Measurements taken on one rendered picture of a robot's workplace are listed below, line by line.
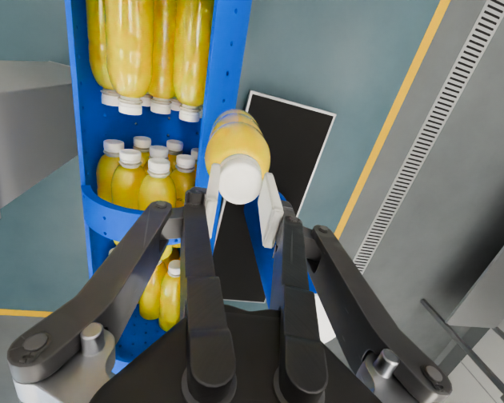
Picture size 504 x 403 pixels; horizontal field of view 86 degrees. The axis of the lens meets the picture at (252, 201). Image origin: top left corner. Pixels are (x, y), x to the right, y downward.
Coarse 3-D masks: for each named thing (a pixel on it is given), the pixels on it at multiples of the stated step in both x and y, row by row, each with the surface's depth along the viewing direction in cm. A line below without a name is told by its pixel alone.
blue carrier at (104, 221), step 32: (224, 0) 37; (224, 32) 40; (224, 64) 42; (96, 96) 53; (224, 96) 45; (96, 128) 55; (128, 128) 63; (160, 128) 67; (192, 128) 66; (96, 160) 58; (96, 192) 60; (96, 224) 49; (128, 224) 47; (96, 256) 65; (128, 352) 71
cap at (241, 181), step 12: (228, 168) 22; (240, 168) 22; (252, 168) 22; (228, 180) 23; (240, 180) 23; (252, 180) 23; (228, 192) 23; (240, 192) 23; (252, 192) 23; (240, 204) 24
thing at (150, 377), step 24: (240, 312) 10; (264, 312) 10; (168, 336) 8; (240, 336) 9; (264, 336) 9; (144, 360) 8; (168, 360) 8; (240, 360) 8; (264, 360) 8; (336, 360) 9; (120, 384) 7; (144, 384) 7; (168, 384) 7; (240, 384) 7; (264, 384) 8; (336, 384) 8; (360, 384) 8
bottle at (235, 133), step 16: (224, 112) 38; (240, 112) 37; (224, 128) 28; (240, 128) 27; (256, 128) 31; (208, 144) 28; (224, 144) 25; (240, 144) 25; (256, 144) 26; (208, 160) 27; (224, 160) 24; (256, 160) 25
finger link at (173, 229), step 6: (174, 210) 16; (180, 210) 16; (174, 216) 15; (180, 216) 15; (168, 222) 15; (174, 222) 15; (180, 222) 15; (168, 228) 15; (174, 228) 15; (180, 228) 16; (162, 234) 15; (168, 234) 15; (174, 234) 16; (180, 234) 16
